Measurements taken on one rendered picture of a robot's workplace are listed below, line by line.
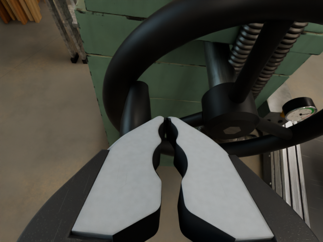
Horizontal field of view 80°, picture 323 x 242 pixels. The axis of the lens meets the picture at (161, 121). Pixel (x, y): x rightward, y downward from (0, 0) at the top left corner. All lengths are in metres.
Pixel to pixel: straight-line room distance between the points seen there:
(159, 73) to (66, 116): 0.85
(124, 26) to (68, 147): 0.85
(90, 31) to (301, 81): 1.67
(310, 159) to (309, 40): 0.90
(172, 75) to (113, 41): 0.14
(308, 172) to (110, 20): 1.02
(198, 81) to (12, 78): 1.22
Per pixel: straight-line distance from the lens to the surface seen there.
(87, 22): 0.38
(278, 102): 0.60
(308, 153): 1.18
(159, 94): 0.49
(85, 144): 1.10
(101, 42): 0.40
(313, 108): 0.53
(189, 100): 0.52
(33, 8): 1.80
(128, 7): 0.35
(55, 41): 1.64
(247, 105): 0.22
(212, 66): 0.27
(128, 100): 0.16
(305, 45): 0.32
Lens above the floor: 0.99
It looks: 59 degrees down
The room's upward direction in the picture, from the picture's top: 15 degrees clockwise
